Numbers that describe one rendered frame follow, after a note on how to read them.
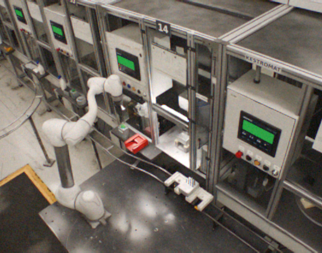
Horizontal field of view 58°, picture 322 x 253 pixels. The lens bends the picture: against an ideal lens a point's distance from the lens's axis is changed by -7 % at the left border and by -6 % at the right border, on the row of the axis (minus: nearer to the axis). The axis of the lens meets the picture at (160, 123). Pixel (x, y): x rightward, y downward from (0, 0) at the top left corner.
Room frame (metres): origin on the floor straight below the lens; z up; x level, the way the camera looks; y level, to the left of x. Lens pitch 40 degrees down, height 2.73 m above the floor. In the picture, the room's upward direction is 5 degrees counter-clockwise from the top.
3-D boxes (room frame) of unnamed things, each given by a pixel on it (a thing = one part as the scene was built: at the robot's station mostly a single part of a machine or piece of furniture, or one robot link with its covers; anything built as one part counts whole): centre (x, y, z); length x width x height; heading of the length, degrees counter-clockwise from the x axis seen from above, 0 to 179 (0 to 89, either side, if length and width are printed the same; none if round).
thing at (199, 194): (1.41, -0.16, 0.84); 0.36 x 0.14 x 0.10; 41
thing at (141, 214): (1.21, 0.18, 0.66); 1.50 x 1.06 x 0.04; 41
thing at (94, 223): (1.35, 0.56, 0.71); 0.22 x 0.18 x 0.06; 41
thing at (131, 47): (2.11, 0.13, 1.60); 0.42 x 0.29 x 0.46; 41
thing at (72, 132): (1.50, 0.57, 1.44); 0.18 x 0.14 x 0.13; 156
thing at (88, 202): (1.37, 0.58, 0.85); 0.18 x 0.16 x 0.22; 66
